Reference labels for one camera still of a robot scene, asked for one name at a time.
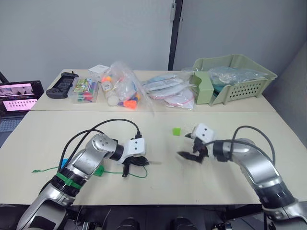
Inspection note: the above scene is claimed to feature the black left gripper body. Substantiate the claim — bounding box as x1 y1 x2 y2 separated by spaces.
124 155 141 168

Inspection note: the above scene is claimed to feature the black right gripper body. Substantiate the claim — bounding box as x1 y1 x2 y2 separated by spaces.
192 137 210 164

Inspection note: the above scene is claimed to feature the green lace with clear tip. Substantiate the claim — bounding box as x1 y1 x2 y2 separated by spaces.
32 161 163 179

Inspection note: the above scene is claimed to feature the clear box of coloured pieces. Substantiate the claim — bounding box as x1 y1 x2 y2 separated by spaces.
68 76 100 104

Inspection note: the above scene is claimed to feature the clear bag of white discs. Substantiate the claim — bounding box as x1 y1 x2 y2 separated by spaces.
149 85 197 111

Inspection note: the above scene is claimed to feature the small pale green box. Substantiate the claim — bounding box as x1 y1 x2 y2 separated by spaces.
191 71 214 105

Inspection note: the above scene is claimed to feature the teal packet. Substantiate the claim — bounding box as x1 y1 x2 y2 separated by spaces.
212 82 225 98

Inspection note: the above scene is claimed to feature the clear bag of blue packs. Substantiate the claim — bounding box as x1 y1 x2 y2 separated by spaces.
142 73 186 92

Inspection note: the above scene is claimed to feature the blue block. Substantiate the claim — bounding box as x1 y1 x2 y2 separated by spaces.
59 158 70 171

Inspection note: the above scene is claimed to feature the pale green plastic basket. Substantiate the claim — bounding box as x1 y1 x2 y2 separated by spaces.
192 54 278 107

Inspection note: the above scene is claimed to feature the clear plastic bag in basket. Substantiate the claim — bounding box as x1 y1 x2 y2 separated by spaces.
207 66 267 86

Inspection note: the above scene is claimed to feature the clear bag of toys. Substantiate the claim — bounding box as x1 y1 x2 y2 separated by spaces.
100 60 156 115

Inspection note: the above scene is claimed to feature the small white box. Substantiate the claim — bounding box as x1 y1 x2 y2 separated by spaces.
88 64 109 78

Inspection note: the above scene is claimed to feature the black game controller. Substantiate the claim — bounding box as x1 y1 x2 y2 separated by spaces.
46 71 80 99

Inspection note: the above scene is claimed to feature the open laptop with pink screen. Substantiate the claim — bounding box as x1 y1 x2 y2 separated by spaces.
0 80 45 147

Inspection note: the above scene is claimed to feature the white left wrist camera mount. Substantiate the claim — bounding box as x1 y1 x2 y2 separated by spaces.
117 138 147 166

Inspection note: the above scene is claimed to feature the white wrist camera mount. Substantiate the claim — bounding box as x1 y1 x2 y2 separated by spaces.
191 123 218 159
117 138 147 166

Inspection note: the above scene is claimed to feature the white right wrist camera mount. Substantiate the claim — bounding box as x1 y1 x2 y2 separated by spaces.
191 123 218 159

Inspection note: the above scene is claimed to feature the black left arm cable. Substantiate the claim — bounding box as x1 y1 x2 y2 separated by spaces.
57 118 142 173

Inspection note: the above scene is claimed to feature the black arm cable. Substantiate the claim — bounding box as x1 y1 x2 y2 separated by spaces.
203 125 276 166
57 118 142 173

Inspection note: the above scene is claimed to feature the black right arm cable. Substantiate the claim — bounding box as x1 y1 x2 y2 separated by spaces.
203 125 276 166

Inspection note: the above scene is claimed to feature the green strap on left arm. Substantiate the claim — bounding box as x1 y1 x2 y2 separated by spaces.
55 172 87 190

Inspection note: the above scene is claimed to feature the black vertical wall post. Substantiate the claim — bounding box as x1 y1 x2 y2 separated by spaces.
167 0 184 71

